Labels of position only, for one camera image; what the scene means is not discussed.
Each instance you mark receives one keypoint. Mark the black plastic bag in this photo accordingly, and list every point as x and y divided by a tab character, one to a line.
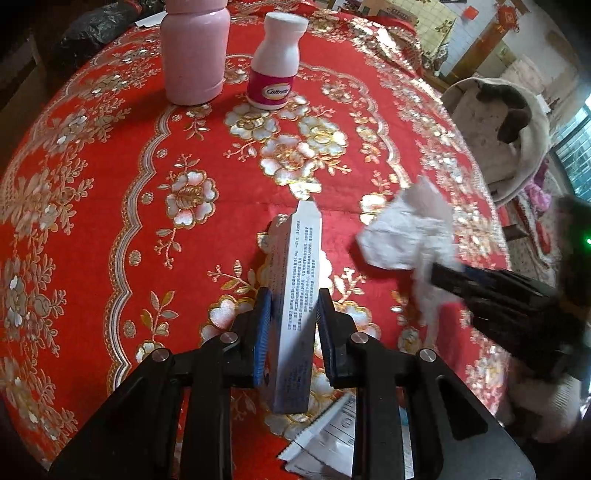
101	32

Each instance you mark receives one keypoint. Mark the pink thermos bottle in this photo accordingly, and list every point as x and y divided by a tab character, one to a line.
194	55

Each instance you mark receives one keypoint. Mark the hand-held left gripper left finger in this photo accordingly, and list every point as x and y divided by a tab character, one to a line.
262	341

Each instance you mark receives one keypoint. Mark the small red paper square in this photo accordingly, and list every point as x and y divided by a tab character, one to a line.
469	12

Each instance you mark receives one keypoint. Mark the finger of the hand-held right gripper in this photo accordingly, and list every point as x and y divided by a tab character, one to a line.
508	327
498	281

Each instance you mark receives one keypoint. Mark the window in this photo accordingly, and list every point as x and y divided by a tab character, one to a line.
575	157

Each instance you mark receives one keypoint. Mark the white pill bottle pink label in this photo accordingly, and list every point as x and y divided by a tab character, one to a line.
274	69

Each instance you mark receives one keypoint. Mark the white printed packet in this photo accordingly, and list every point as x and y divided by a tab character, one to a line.
323	443

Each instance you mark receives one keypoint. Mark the red knot ornament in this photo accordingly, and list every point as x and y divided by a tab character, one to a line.
506	18

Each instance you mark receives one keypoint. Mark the floral hanging cloth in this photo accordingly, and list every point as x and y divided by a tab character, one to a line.
425	27

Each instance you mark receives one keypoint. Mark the red floral tablecloth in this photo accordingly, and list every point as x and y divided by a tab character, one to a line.
115	184

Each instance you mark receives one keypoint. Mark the white blue medicine box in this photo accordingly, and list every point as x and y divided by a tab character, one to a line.
298	295

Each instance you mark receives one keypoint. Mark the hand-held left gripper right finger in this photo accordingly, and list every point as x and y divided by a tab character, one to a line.
325	341

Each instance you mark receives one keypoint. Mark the white tissue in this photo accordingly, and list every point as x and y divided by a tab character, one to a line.
406	230

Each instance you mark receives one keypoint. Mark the pink clothes pile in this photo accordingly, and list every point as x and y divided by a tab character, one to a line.
538	198

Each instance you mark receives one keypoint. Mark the white paper sheet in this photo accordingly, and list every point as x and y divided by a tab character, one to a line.
150	19

